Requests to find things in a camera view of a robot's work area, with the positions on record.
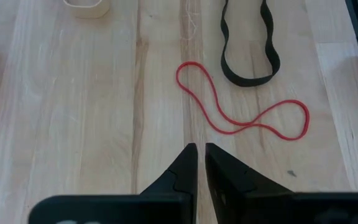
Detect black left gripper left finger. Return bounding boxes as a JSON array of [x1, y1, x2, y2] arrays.
[[140, 142, 198, 224]]

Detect beige rubber band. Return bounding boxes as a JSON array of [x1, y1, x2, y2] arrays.
[[63, 0, 111, 19]]

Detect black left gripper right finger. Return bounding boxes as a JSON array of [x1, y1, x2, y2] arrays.
[[205, 142, 293, 224]]

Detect wide black rubber band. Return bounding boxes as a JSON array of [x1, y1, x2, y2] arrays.
[[220, 0, 282, 88]]

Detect thin red rubber band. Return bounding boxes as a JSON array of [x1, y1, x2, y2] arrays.
[[175, 61, 310, 141]]

